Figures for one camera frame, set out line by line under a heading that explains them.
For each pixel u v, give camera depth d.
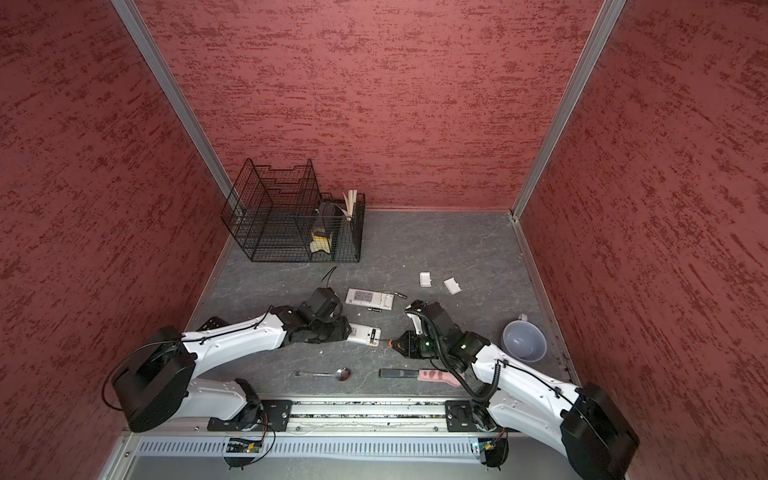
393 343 0.80
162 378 0.42
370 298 0.95
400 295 0.97
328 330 0.77
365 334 0.87
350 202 0.96
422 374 0.79
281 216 1.19
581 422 0.41
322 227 1.02
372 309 0.93
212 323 0.89
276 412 0.74
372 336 0.87
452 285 1.00
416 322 0.74
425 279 1.01
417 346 0.71
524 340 0.85
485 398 0.51
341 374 0.79
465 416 0.74
